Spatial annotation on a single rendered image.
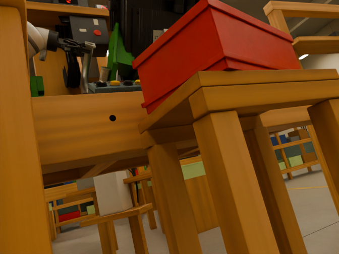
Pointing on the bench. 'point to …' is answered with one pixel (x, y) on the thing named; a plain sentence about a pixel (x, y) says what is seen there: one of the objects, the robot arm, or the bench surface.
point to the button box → (93, 88)
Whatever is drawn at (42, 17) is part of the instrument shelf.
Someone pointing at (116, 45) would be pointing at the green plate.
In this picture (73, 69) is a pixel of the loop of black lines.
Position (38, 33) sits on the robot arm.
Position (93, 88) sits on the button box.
